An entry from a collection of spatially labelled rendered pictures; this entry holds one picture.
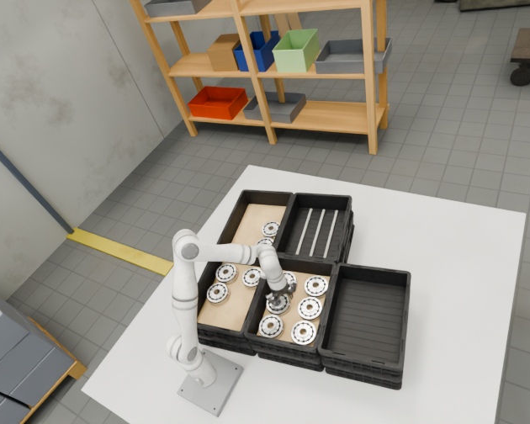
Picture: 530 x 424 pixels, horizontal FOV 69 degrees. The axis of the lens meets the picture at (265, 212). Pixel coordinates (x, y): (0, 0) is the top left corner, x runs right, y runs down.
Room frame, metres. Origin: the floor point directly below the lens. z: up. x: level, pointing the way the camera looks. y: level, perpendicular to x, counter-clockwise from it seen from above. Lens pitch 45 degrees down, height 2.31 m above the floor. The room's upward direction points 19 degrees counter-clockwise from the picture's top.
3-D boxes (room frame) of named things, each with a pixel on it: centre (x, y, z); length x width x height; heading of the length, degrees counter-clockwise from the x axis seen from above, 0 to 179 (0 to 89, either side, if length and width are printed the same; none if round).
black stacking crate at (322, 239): (1.20, -0.20, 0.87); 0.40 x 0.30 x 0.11; 148
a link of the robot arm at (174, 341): (0.76, 0.47, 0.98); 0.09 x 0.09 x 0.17; 46
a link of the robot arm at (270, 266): (0.90, 0.05, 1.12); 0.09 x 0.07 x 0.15; 179
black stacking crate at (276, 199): (1.36, 0.05, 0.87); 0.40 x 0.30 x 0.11; 148
